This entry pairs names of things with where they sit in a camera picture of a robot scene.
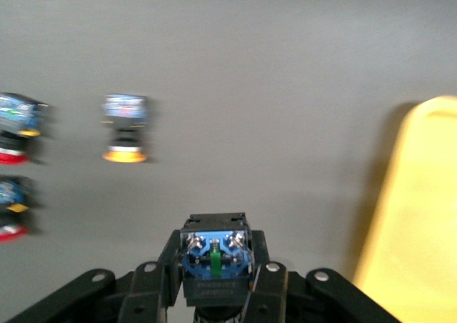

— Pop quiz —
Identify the yellow plastic tray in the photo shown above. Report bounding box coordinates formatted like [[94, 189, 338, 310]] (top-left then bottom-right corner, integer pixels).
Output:
[[351, 96, 457, 323]]

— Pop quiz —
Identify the dark grey table mat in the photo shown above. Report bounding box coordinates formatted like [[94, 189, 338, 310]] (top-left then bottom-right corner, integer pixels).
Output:
[[0, 0, 457, 323]]

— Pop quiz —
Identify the red mushroom pushbutton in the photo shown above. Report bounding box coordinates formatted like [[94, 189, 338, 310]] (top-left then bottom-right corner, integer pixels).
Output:
[[0, 92, 49, 166], [0, 175, 36, 244]]

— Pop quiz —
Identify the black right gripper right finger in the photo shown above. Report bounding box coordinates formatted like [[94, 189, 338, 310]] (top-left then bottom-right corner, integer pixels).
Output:
[[242, 230, 401, 323]]

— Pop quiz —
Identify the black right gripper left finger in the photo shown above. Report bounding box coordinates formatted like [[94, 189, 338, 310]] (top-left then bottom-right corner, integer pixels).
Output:
[[5, 229, 184, 323]]

